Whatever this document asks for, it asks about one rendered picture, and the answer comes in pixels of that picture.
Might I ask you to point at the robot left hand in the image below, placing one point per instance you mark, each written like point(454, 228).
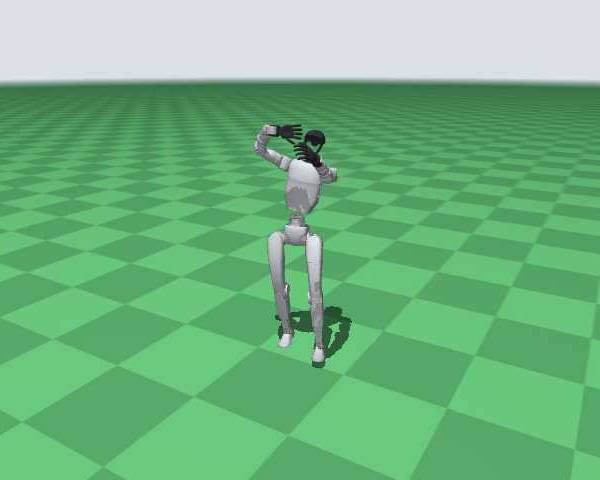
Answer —
point(314, 158)

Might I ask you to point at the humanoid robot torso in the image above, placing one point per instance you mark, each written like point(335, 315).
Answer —
point(302, 193)

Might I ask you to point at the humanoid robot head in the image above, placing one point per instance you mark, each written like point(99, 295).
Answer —
point(315, 137)

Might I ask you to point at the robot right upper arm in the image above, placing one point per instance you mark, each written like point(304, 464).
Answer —
point(281, 161)

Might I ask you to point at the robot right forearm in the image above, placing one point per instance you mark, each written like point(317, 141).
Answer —
point(263, 137)

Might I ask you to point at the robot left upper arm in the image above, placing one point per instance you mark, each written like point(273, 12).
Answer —
point(329, 179)

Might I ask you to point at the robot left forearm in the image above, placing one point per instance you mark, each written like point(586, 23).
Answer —
point(324, 171)

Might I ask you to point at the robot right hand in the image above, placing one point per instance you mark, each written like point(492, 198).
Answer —
point(286, 132)

